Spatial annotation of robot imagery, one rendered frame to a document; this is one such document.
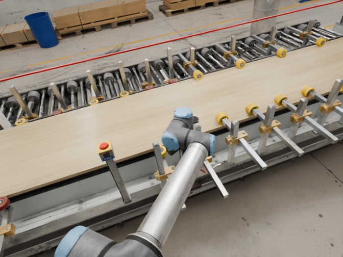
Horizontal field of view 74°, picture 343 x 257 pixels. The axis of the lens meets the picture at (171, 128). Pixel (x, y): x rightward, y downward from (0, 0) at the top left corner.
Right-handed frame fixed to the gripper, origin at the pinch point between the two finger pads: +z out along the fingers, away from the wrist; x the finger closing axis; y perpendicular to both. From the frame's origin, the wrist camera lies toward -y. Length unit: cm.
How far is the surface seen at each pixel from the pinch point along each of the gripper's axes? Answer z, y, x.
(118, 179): 3.8, -39.0, 5.7
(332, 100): -2, 111, 6
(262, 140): 16, 60, 7
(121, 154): 9.6, -34.6, 29.8
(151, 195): 29.5, -23.7, 4.2
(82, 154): 10, -60, 41
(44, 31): 64, -147, 547
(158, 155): -4.8, -12.7, 5.9
